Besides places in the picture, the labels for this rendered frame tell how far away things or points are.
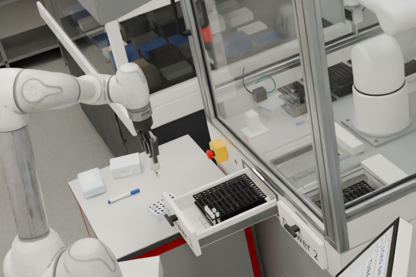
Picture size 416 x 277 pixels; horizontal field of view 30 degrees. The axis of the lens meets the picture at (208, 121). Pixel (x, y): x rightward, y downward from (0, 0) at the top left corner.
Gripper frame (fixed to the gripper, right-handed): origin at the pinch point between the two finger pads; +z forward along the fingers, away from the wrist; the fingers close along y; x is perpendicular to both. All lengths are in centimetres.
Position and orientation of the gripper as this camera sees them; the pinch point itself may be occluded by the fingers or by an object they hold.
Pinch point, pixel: (153, 161)
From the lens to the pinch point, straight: 297.1
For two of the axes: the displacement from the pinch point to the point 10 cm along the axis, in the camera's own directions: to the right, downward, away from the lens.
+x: 7.9, -4.4, 4.3
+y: 5.8, 3.2, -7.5
